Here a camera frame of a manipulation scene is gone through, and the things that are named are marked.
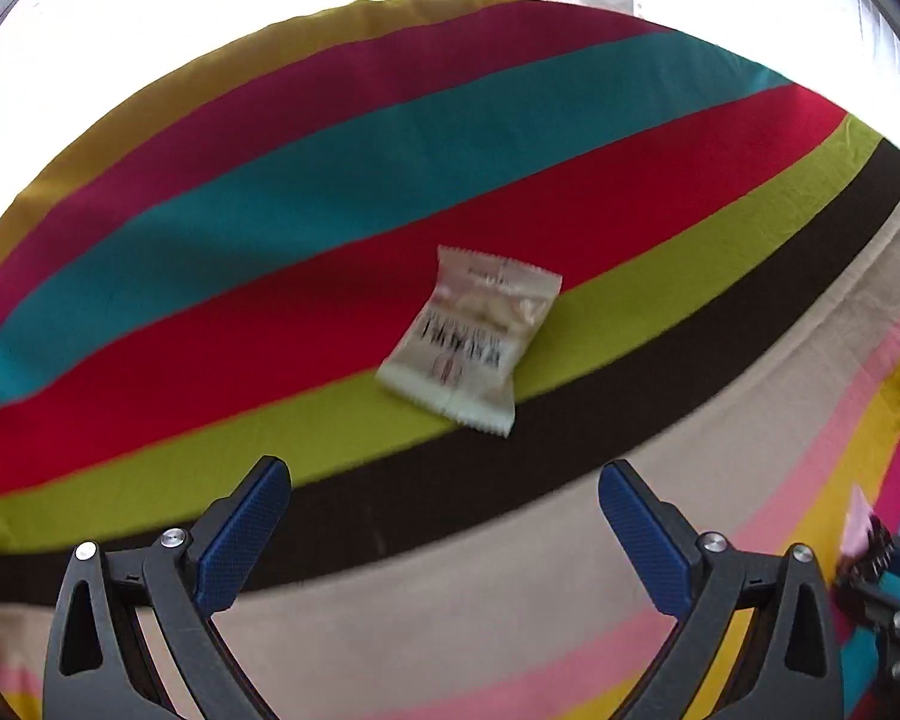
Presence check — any striped colourful blanket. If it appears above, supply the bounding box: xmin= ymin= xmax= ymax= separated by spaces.
xmin=0 ymin=0 xmax=900 ymax=720

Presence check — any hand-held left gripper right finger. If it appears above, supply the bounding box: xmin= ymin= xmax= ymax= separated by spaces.
xmin=598 ymin=461 xmax=845 ymax=720

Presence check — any white clear snack packet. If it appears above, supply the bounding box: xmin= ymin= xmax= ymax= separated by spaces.
xmin=375 ymin=244 xmax=565 ymax=437

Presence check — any pink snack packet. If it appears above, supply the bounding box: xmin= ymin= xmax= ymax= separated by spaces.
xmin=840 ymin=486 xmax=876 ymax=557

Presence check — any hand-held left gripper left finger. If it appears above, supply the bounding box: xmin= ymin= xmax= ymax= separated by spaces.
xmin=41 ymin=455 xmax=293 ymax=720

